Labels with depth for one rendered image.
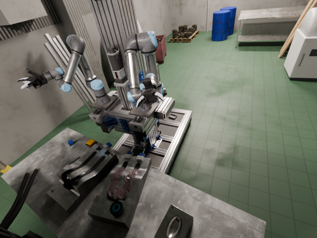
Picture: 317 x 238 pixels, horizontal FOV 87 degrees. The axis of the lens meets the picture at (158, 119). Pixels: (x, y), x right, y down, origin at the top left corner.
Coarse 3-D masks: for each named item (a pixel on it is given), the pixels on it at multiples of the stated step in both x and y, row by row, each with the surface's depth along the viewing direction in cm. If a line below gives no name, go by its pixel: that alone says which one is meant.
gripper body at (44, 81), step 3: (42, 75) 143; (30, 78) 140; (33, 78) 140; (36, 78) 140; (42, 78) 144; (45, 78) 144; (36, 81) 141; (39, 81) 144; (42, 81) 146; (45, 81) 147; (33, 84) 141; (36, 84) 143; (39, 84) 143; (42, 84) 146
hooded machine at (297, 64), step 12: (312, 12) 287; (312, 24) 287; (300, 36) 311; (312, 36) 293; (300, 48) 305; (312, 48) 299; (288, 60) 358; (300, 60) 316; (312, 60) 310; (288, 72) 349; (300, 72) 329; (312, 72) 322
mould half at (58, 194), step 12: (96, 144) 151; (84, 156) 143; (96, 156) 141; (108, 156) 138; (84, 168) 132; (96, 168) 132; (108, 168) 137; (60, 180) 130; (84, 180) 119; (96, 180) 128; (48, 192) 124; (60, 192) 122; (72, 192) 121; (84, 192) 121; (60, 204) 115; (72, 204) 114
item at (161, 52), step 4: (156, 36) 533; (160, 36) 531; (164, 36) 514; (160, 40) 539; (164, 40) 513; (160, 44) 464; (164, 44) 513; (160, 48) 470; (164, 48) 512; (156, 52) 480; (160, 52) 478; (164, 52) 512; (156, 56) 487; (160, 56) 485; (164, 56) 512; (156, 60) 495; (160, 60) 493
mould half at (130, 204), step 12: (132, 156) 139; (132, 168) 130; (144, 168) 129; (108, 180) 121; (120, 180) 119; (144, 180) 124; (132, 192) 113; (96, 204) 107; (108, 204) 105; (132, 204) 105; (96, 216) 103; (108, 216) 100; (120, 216) 99; (132, 216) 106
